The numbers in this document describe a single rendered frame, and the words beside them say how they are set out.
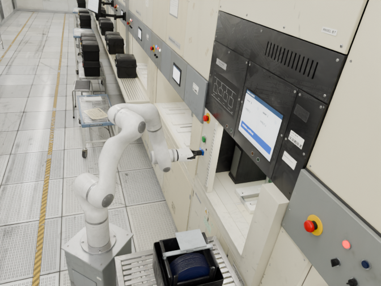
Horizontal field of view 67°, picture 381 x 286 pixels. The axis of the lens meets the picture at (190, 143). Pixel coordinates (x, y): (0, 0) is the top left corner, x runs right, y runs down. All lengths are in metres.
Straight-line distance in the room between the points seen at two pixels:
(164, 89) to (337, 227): 2.47
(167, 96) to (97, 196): 1.96
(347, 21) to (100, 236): 1.44
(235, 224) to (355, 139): 1.02
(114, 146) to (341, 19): 1.04
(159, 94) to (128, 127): 1.81
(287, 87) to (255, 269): 0.80
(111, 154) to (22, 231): 1.75
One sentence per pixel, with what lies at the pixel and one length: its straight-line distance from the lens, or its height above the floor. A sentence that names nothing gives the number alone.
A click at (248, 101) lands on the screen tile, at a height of 1.63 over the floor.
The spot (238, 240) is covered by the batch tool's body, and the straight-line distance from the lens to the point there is 1.70.
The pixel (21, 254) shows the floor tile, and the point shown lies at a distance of 2.87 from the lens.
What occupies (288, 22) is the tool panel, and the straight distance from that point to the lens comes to 1.16.
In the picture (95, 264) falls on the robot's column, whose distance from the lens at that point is 1.69.
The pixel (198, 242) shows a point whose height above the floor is 1.08.
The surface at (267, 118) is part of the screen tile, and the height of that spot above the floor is 1.63.
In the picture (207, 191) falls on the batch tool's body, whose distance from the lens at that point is 1.93.
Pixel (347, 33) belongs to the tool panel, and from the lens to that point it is 0.96.
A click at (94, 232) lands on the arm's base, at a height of 0.89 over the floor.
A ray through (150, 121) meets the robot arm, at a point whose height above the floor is 1.41.
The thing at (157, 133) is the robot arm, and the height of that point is 1.32.
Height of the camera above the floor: 2.11
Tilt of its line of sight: 30 degrees down
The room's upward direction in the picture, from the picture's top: 7 degrees clockwise
